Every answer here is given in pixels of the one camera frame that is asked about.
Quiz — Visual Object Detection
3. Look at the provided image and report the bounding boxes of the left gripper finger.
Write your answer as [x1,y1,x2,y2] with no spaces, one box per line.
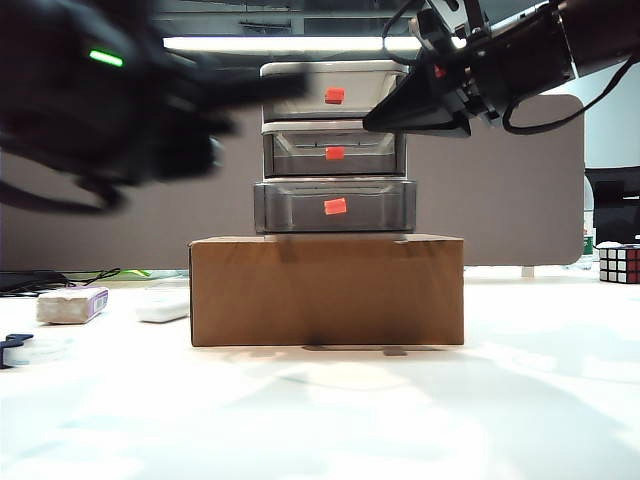
[168,111,237,140]
[198,71,312,110]

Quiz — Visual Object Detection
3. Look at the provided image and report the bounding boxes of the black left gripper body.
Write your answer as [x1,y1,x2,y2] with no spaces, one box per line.
[89,52,224,185]

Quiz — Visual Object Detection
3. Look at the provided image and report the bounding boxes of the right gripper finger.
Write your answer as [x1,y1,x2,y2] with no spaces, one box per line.
[393,123,474,140]
[361,62,470,131]

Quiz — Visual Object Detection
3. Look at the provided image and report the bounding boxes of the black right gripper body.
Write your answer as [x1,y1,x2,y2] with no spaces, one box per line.
[451,8,575,125]

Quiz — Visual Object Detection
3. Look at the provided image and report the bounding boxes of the smoky drawer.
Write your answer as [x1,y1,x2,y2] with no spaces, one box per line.
[262,129,408,178]
[252,180,418,236]
[261,73,406,121]

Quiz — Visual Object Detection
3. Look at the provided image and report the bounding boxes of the smoky drawer under cabinet lid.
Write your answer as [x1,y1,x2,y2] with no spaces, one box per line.
[261,73,406,121]

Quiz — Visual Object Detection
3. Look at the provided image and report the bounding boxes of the smoky drawer between two drawers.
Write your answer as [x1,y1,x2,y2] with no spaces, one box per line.
[262,129,408,178]

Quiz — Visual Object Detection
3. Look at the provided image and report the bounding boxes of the long ceiling light strip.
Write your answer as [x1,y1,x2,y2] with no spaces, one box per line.
[161,35,427,53]

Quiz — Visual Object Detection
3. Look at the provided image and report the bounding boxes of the grey-brown desk partition panel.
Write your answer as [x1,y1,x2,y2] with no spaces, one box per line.
[0,93,587,272]

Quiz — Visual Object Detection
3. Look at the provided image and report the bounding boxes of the black monitor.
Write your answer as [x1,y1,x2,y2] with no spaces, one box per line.
[584,167,640,247]

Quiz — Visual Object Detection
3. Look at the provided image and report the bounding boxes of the clear plastic bottle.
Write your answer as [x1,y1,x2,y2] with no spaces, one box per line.
[581,219,597,262]

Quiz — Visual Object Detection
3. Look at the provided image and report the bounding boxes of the white remote control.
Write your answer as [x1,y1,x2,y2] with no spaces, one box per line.
[135,297,191,324]

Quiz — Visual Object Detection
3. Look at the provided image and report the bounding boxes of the beige block with purple label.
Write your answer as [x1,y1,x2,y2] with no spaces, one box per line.
[35,285,111,326]

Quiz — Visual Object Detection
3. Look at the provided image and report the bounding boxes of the brown cardboard box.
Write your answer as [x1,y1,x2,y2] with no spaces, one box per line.
[188,234,466,348]

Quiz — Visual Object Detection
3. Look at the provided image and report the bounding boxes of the black rubiks cube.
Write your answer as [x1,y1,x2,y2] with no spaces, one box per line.
[597,243,640,286]

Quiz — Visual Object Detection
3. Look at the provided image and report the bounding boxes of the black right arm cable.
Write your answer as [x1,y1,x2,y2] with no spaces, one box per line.
[501,53,640,137]

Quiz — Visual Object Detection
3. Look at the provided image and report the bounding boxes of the white plastic drawer cabinet frame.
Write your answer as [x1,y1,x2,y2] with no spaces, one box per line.
[259,60,409,237]

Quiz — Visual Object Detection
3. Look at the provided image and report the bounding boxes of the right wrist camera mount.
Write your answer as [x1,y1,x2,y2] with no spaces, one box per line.
[408,0,494,54]

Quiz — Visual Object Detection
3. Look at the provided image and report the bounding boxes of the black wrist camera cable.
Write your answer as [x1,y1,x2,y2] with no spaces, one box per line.
[381,0,427,52]

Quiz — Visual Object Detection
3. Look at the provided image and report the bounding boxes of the black cable bundle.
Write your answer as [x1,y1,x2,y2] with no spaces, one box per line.
[0,268,123,297]

